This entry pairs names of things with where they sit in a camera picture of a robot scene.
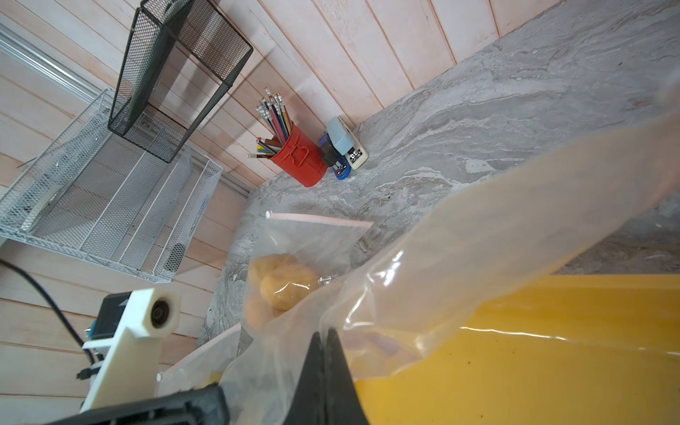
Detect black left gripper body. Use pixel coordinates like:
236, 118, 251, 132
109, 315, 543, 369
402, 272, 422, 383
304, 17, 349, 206
52, 384, 230, 425

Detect black mesh wall basket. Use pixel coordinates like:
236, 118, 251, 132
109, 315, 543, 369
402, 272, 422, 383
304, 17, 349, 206
108, 1, 253, 163

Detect clear zipper bag pink zip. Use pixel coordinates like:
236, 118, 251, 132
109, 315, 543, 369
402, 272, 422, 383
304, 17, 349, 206
156, 323, 242, 397

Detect coloured pencils bunch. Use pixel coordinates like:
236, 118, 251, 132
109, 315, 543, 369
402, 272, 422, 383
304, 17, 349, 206
248, 88, 292, 159

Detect red metal pencil bucket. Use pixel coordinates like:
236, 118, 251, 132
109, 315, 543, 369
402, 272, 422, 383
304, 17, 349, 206
271, 124, 328, 188

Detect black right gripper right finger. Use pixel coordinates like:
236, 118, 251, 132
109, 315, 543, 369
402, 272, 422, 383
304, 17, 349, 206
325, 329, 369, 425

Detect potato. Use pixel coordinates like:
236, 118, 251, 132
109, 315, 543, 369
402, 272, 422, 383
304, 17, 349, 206
243, 293, 285, 334
260, 264, 321, 311
248, 254, 299, 287

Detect light blue stapler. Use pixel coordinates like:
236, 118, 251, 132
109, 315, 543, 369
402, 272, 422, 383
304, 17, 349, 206
327, 116, 368, 170

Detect yellow plastic tray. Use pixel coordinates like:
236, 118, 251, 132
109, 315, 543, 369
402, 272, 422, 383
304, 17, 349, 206
357, 274, 679, 424

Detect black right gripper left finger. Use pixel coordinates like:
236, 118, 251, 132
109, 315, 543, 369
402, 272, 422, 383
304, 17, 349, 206
283, 332, 326, 425

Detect white wire mesh shelf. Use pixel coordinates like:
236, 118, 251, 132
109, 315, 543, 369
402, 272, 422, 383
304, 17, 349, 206
1, 89, 222, 283

